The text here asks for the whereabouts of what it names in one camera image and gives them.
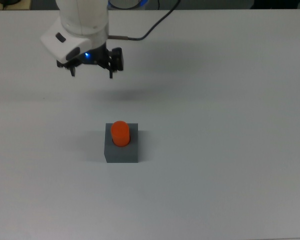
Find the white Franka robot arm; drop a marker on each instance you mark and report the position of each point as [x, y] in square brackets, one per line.
[82, 20]

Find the orange cylinder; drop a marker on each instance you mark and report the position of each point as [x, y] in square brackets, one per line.
[120, 133]

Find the black round object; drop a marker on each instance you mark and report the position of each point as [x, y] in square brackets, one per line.
[8, 1]

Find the grey block with round hole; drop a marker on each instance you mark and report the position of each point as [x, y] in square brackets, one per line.
[121, 152]

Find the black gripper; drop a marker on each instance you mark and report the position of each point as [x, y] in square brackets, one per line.
[97, 56]

